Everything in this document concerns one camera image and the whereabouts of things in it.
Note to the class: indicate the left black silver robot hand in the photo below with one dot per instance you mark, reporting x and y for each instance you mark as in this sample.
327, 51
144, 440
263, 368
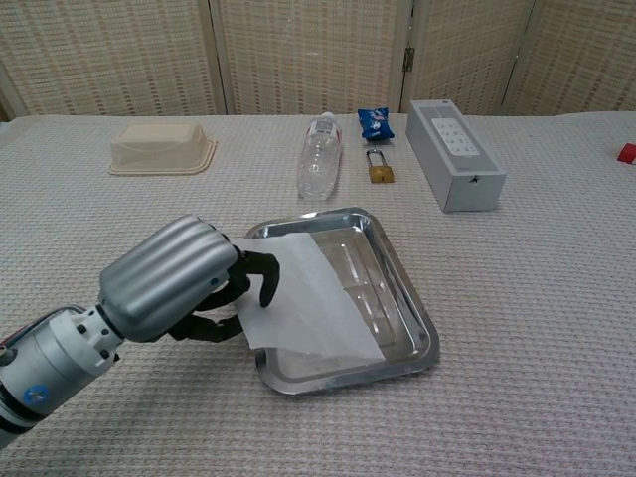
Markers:
164, 278

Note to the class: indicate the white woven tablecloth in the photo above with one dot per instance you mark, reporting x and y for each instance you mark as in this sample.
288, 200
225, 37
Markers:
497, 323

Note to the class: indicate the white paper sheet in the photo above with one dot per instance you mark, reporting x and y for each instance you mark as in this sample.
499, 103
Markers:
318, 303

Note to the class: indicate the woven folding screen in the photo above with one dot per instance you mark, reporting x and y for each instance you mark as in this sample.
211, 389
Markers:
308, 54

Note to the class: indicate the brass padlock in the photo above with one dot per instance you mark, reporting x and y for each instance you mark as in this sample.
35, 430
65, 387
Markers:
381, 174

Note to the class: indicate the metal screen hinge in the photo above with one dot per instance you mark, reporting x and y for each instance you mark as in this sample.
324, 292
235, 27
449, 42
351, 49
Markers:
409, 58

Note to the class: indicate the small red white box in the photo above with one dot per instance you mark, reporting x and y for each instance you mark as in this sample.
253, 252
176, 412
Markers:
628, 153

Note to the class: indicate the clear plastic water bottle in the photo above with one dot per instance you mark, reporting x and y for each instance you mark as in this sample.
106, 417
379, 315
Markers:
319, 159

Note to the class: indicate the blue snack packet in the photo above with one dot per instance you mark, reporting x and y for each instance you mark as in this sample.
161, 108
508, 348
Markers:
376, 124

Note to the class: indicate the beige plastic food container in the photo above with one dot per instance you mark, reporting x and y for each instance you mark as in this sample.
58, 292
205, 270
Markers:
159, 146

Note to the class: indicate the grey power strip box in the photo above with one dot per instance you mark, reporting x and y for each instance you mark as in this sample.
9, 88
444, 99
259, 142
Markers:
457, 154

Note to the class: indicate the shiny steel tray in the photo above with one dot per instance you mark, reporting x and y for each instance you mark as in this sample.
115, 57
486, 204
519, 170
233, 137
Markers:
397, 318

